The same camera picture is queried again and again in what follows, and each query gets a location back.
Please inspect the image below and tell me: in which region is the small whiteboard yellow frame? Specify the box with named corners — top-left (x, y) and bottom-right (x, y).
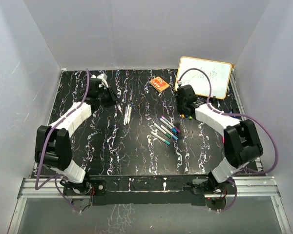
top-left (174, 56), bottom-right (232, 99)

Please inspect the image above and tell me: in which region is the green capped white marker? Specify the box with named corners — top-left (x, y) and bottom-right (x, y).
top-left (126, 105), bottom-right (132, 124)

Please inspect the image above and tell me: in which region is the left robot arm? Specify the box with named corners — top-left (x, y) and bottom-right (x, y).
top-left (35, 78), bottom-right (119, 195)

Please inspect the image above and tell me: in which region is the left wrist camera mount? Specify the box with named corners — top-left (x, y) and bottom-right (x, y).
top-left (97, 74), bottom-right (109, 89)

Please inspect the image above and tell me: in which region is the teal capped white marker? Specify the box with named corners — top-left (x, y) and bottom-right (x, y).
top-left (150, 132), bottom-right (170, 145)

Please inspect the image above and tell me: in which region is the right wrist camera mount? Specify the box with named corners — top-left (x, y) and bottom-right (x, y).
top-left (178, 80), bottom-right (189, 87)

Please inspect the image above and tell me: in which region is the aluminium frame rail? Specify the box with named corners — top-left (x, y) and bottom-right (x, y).
top-left (8, 175), bottom-right (291, 234)

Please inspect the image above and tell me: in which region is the purple capped white marker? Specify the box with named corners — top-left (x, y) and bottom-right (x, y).
top-left (159, 116), bottom-right (178, 132)

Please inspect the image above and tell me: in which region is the orange card packet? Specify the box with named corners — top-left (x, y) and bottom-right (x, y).
top-left (150, 77), bottom-right (170, 93)

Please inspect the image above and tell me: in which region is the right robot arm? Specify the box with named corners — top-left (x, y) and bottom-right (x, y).
top-left (176, 85), bottom-right (263, 194)

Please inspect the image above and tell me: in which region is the light blue capped marker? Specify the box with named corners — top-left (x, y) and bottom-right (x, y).
top-left (160, 125), bottom-right (178, 140)

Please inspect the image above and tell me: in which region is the blue capped white marker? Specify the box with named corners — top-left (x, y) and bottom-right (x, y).
top-left (161, 116), bottom-right (181, 133)

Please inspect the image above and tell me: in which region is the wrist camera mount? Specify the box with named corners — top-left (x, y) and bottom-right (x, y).
top-left (97, 74), bottom-right (109, 89)
top-left (178, 80), bottom-right (189, 87)

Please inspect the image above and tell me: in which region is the dark blue capped marker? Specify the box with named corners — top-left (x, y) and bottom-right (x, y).
top-left (124, 105), bottom-right (129, 125)

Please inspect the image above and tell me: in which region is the dark green capped marker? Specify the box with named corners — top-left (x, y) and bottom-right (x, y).
top-left (154, 123), bottom-right (172, 138)

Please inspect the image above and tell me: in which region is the yellow capped white marker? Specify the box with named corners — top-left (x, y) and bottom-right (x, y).
top-left (128, 106), bottom-right (132, 120)

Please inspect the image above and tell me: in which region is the orange capped white marker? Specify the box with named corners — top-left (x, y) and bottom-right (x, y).
top-left (117, 104), bottom-right (122, 113)

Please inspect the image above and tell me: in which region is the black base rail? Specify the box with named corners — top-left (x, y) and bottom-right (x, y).
top-left (60, 175), bottom-right (234, 206)

